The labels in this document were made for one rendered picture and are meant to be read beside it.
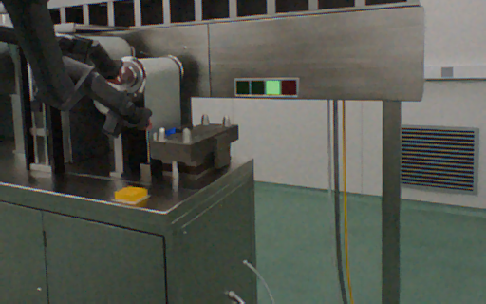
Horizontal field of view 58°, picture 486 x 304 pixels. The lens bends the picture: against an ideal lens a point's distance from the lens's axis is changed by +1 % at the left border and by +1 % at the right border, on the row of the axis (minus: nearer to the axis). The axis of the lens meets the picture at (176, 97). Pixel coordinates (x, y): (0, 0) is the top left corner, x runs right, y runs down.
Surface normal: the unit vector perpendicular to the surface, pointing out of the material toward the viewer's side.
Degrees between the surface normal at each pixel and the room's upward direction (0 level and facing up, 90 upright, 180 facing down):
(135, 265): 90
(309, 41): 90
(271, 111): 90
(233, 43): 90
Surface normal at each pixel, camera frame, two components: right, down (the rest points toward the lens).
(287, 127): -0.51, 0.11
